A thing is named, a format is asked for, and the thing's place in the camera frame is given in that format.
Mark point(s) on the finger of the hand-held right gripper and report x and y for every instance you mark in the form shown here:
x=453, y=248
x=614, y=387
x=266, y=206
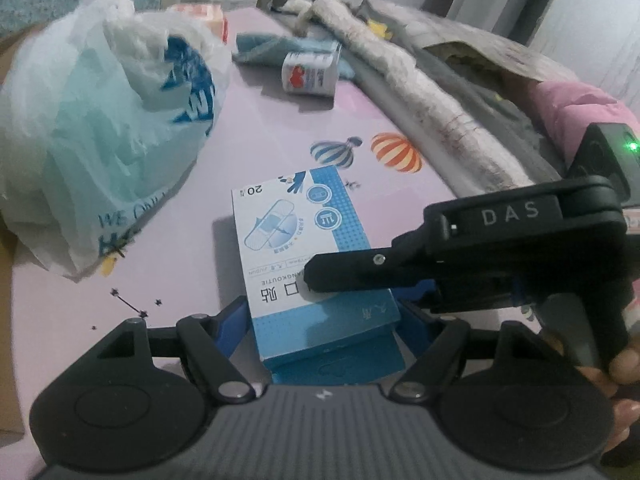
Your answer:
x=350, y=272
x=465, y=297

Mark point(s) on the white checked blanket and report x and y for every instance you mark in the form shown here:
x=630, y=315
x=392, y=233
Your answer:
x=440, y=115

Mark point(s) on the light blue towel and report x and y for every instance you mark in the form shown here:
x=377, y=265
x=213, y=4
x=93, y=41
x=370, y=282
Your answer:
x=260, y=47

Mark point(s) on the person's right hand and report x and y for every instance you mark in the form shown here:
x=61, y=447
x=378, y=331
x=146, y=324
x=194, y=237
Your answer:
x=625, y=367

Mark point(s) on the pink quilt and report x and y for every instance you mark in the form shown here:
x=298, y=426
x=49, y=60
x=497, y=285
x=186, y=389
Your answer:
x=575, y=105

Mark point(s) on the grey blanket with yellow figures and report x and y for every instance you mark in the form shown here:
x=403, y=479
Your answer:
x=505, y=110

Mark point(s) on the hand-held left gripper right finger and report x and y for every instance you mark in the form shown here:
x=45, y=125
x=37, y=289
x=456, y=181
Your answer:
x=420, y=319

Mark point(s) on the white tissue pack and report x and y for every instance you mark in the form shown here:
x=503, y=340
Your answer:
x=307, y=72

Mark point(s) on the plaid blanket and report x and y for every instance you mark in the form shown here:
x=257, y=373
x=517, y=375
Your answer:
x=480, y=40

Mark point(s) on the blue and white bandage box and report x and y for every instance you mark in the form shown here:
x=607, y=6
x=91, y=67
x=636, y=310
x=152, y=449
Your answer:
x=300, y=230

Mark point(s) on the white and teal plastic bag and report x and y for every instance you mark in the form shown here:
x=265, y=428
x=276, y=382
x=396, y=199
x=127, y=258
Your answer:
x=90, y=125

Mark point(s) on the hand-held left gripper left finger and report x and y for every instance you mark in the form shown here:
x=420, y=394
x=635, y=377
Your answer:
x=235, y=320

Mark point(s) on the pink wet wipes pack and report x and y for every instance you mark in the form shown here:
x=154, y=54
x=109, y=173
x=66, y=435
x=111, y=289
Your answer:
x=200, y=12

